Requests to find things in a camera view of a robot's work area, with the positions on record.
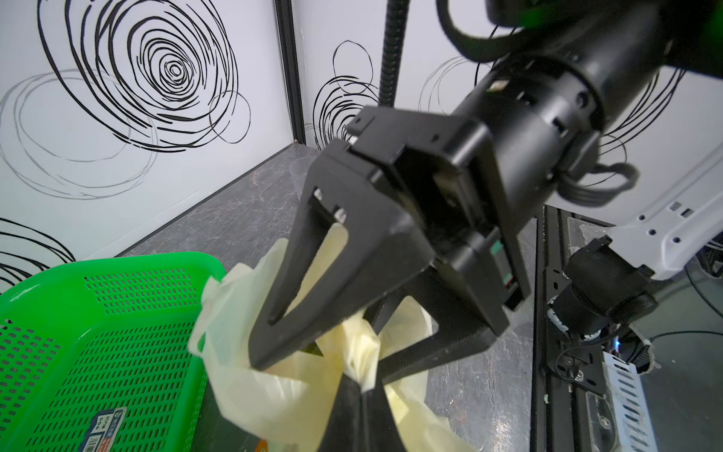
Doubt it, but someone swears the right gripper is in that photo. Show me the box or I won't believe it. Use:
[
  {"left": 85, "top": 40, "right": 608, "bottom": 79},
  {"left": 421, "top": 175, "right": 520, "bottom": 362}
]
[{"left": 249, "top": 84, "right": 599, "bottom": 384}]

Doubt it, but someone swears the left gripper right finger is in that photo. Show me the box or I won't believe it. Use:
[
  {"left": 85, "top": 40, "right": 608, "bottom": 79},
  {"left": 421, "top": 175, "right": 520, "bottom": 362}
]
[{"left": 363, "top": 386, "right": 406, "bottom": 452}]

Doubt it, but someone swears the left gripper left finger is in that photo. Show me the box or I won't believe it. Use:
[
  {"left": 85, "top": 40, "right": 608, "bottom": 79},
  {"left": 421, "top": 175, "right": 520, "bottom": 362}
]
[{"left": 317, "top": 377, "right": 363, "bottom": 452}]

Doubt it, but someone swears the yellow printed plastic bag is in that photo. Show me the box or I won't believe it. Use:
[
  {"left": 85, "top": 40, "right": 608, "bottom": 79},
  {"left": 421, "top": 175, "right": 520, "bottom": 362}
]
[{"left": 188, "top": 239, "right": 469, "bottom": 451}]

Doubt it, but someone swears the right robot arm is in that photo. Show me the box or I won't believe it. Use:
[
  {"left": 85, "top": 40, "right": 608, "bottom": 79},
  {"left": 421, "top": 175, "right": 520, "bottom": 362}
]
[{"left": 249, "top": 1, "right": 722, "bottom": 382}]

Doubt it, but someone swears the barcode label sticker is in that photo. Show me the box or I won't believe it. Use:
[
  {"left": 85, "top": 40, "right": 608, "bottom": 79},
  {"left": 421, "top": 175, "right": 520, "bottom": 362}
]
[{"left": 78, "top": 407, "right": 127, "bottom": 452}]

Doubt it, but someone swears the green plastic basket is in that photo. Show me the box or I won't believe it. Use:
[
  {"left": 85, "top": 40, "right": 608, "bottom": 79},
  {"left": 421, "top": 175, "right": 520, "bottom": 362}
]
[{"left": 1, "top": 252, "right": 225, "bottom": 451}]

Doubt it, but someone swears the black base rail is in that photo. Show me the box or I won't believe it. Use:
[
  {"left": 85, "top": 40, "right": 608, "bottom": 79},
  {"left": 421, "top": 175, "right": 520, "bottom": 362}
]
[{"left": 530, "top": 206, "right": 604, "bottom": 451}]

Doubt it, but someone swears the white slotted cable duct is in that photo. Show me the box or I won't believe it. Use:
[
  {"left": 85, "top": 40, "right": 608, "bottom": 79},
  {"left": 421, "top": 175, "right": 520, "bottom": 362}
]
[{"left": 602, "top": 352, "right": 658, "bottom": 452}]

